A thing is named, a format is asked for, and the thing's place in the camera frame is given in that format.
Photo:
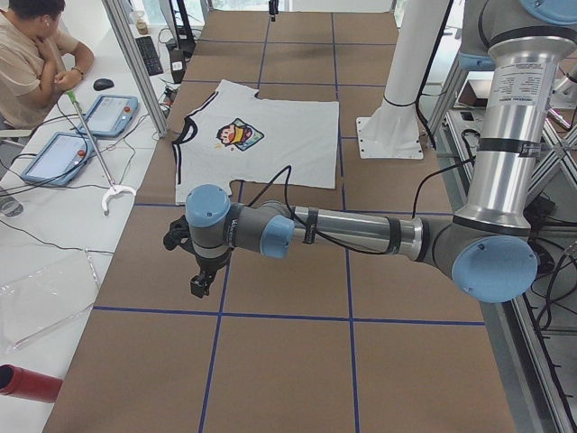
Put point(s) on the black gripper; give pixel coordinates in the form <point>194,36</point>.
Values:
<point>207,269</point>

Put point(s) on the grey cartoon print t-shirt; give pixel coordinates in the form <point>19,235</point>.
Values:
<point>235,135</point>

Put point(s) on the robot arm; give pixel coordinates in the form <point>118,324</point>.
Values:
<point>483,249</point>

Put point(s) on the reacher grabber tool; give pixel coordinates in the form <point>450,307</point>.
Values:
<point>115,189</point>

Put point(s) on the clear acrylic sheet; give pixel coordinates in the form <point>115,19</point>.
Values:
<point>46,300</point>

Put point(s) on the near blue teach pendant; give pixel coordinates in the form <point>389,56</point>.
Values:
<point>59,161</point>

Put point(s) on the blue teach pendant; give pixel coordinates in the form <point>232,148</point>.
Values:
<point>109,115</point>
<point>59,161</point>

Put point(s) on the far blue teach pendant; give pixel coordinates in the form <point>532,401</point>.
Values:
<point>109,115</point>

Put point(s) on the red cylinder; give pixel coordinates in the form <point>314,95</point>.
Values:
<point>30,385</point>

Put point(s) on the black computer mouse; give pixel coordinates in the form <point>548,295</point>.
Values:
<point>101,84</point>

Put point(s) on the black keyboard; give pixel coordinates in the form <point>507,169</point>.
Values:
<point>149,55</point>

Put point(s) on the seated person beige shirt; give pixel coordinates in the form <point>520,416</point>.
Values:
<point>39,62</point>

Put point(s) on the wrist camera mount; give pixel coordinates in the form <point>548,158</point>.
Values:
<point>178,235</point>

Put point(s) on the white camera stand column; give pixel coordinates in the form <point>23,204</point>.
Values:
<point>392,132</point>

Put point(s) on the aluminium frame post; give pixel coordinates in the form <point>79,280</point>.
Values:
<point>118,19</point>

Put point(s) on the aluminium side frame rack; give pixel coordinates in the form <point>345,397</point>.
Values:
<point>534,335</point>

